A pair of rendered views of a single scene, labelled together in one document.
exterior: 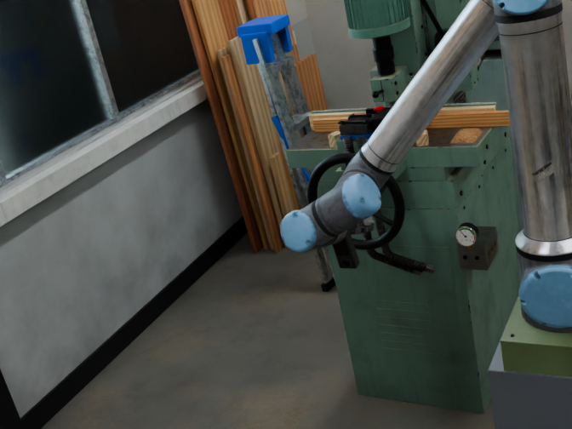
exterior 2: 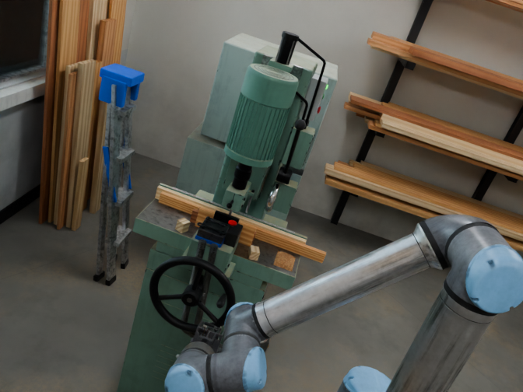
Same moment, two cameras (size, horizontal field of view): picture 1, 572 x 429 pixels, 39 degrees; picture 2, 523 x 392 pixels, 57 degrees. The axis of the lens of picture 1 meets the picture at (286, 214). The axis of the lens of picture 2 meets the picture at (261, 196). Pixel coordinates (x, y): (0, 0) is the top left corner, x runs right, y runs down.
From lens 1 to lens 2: 99 cm
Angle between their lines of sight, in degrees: 28
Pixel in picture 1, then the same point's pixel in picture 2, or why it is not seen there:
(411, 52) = (258, 175)
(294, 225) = (184, 382)
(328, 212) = (223, 382)
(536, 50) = (474, 334)
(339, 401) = not seen: outside the picture
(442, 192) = (252, 295)
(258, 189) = (61, 180)
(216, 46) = (66, 60)
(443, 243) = not seen: hidden behind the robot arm
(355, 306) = (142, 343)
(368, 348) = (138, 372)
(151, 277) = not seen: outside the picture
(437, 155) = (262, 271)
